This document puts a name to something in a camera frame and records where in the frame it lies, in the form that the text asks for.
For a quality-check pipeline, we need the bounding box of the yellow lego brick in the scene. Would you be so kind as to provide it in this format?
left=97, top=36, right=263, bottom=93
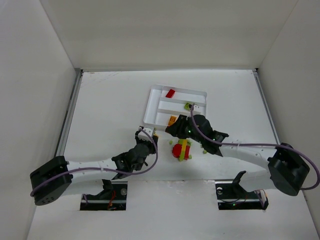
left=168, top=115, right=177, bottom=126

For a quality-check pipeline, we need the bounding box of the green lego brick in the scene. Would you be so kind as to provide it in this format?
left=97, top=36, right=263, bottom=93
left=184, top=102, right=192, bottom=111

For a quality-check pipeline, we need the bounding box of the red lego brick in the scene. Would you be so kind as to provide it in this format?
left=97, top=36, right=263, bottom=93
left=165, top=89, right=176, bottom=99

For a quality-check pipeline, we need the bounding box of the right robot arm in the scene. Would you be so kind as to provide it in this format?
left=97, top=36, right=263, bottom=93
left=165, top=114, right=310, bottom=196

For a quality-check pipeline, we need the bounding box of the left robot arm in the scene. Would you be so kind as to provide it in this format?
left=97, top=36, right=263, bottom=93
left=30, top=135, right=158, bottom=206

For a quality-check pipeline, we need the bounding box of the white divided sorting tray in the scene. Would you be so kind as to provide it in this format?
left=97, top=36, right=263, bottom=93
left=143, top=85, right=207, bottom=129

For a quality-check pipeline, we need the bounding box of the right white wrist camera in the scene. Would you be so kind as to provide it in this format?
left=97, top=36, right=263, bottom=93
left=190, top=104, right=201, bottom=113

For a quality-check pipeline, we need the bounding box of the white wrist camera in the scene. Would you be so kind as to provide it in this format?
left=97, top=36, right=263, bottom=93
left=190, top=104, right=201, bottom=113
left=137, top=126, right=155, bottom=141

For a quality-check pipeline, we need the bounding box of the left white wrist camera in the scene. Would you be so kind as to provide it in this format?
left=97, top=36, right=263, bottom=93
left=137, top=126, right=155, bottom=141

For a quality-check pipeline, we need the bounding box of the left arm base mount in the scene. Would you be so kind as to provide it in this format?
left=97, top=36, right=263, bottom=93
left=79, top=180, right=128, bottom=211

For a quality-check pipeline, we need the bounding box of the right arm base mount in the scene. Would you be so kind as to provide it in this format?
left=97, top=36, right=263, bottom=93
left=215, top=171, right=269, bottom=211

